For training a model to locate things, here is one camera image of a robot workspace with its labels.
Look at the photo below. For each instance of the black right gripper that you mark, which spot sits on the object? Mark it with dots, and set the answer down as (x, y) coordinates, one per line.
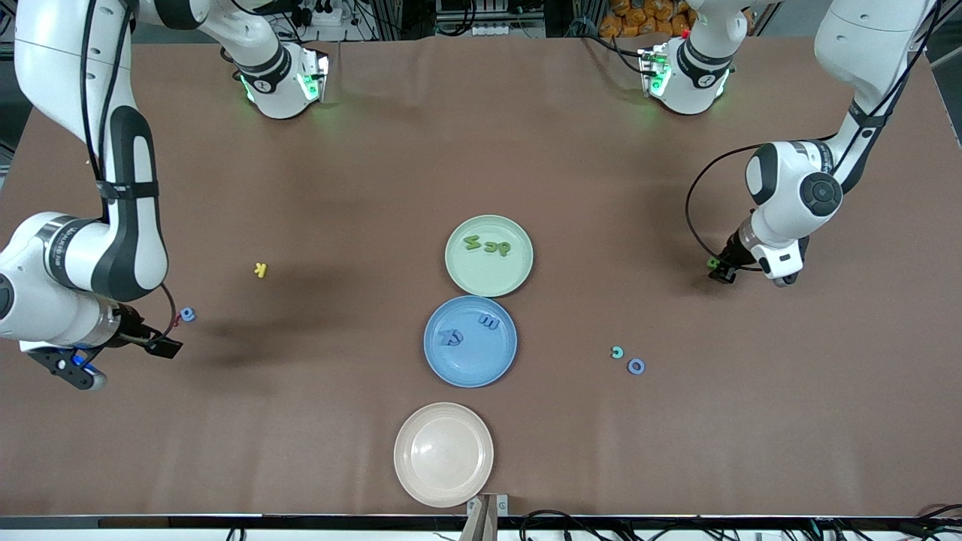
(137, 331)

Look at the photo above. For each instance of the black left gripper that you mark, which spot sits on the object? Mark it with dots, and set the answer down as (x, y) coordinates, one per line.
(732, 255)

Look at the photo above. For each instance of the blue foam letter a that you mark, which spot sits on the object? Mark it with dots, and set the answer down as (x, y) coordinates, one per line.
(188, 315)

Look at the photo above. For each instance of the blue foam letter m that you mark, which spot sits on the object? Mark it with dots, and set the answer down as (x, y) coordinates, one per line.
(488, 321)

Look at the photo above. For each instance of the green foam letter N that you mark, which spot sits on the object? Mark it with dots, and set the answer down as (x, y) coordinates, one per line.
(472, 242)

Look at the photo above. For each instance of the blue foam letter G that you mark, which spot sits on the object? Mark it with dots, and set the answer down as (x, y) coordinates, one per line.
(459, 338)

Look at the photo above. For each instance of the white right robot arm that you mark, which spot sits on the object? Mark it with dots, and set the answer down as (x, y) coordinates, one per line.
(52, 45)

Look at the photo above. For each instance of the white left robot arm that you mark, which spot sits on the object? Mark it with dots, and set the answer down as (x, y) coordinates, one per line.
(864, 37)

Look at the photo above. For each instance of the blue foam letter O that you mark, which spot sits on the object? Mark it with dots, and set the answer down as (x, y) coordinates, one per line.
(630, 367)

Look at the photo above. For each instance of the brown table cover sheet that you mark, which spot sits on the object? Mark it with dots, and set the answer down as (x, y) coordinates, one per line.
(301, 421)

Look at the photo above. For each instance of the green plastic plate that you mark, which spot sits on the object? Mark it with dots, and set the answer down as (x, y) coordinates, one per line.
(488, 278)

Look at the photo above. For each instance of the bag of orange objects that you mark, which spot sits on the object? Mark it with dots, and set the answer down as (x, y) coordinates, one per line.
(646, 15)

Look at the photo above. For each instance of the blue plastic plate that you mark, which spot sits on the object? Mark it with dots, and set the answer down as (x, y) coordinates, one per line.
(470, 368)

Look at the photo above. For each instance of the beige plastic plate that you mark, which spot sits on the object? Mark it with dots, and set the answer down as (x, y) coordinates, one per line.
(443, 454)

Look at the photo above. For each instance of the silver equipment rack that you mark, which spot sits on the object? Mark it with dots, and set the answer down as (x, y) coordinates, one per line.
(488, 15)

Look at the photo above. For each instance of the white power strip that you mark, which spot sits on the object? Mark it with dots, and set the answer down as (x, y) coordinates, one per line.
(323, 13)

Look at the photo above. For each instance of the metal clamp bracket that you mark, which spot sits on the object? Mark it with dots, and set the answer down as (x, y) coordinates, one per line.
(488, 507)

